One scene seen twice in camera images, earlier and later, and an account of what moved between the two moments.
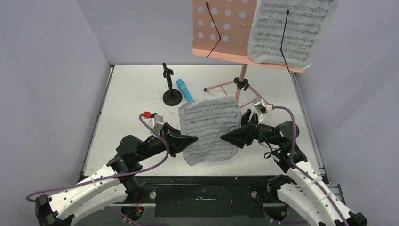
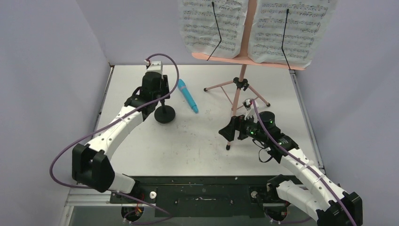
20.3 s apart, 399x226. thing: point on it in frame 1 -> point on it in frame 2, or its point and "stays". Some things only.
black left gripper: (178, 142) -> (164, 95)
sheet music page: (285, 33) stays
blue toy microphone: (184, 90) stays
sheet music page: (209, 119) -> (199, 29)
